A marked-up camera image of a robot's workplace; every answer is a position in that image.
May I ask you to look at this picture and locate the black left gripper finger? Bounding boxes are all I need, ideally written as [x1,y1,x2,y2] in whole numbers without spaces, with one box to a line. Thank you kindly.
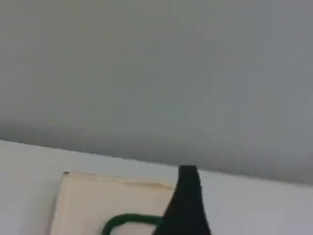
[153,165,212,235]

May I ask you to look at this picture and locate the white cloth bag green handles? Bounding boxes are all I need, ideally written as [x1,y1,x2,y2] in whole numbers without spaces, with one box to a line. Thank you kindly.
[50,171,178,235]

